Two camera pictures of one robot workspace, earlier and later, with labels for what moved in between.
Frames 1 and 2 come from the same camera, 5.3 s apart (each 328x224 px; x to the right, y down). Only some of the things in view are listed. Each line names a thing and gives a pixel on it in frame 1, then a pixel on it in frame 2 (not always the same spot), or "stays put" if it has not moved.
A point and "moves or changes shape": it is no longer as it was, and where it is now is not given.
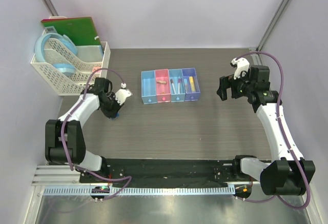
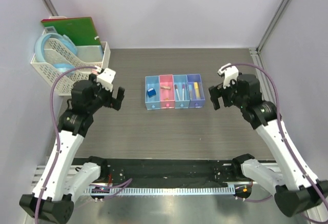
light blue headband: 64,68 stays put
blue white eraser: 117,116 to 151,92
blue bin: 175,74 moves or changes shape
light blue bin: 148,86 moves or changes shape
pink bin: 163,90 moves or changes shape
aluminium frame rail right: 257,51 stays put
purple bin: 191,84 moves or changes shape
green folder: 81,30 stays put
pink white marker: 179,82 to 183,92
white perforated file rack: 65,66 stays put
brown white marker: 173,86 to 177,92
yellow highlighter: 192,84 to 197,90
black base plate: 206,171 stays put
